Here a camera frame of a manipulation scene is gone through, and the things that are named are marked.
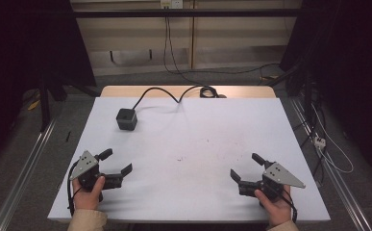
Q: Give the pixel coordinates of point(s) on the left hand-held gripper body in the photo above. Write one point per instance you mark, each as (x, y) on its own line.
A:
(85, 164)

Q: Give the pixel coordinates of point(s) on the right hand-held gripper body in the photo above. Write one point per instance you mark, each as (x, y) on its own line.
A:
(279, 174)

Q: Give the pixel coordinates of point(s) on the person's left hand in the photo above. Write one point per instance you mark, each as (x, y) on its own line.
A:
(89, 195)

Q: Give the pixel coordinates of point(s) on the person's right hand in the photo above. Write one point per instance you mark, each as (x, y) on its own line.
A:
(277, 208)

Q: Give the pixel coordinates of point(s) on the small black floor piece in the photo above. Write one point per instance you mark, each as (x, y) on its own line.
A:
(67, 136)

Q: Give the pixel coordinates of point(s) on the black cube power socket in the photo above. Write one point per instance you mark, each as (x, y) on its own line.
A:
(126, 119)

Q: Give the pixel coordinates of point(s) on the white table cover sheet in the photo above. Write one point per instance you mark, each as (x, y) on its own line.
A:
(193, 134)

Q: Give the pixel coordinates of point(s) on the black metal stand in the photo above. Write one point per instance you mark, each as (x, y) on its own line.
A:
(308, 96)
(44, 106)

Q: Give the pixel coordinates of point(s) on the yellow floor tape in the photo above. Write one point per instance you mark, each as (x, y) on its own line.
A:
(33, 104)

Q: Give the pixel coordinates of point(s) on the black curtain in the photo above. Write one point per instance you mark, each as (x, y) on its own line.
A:
(350, 64)
(20, 57)

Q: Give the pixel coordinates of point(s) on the black horizontal metal bar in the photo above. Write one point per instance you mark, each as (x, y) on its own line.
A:
(186, 12)

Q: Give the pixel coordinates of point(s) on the aluminium floor rail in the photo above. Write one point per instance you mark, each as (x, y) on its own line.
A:
(20, 183)
(337, 179)

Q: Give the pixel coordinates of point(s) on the white wall socket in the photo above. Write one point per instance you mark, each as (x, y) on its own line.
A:
(171, 3)

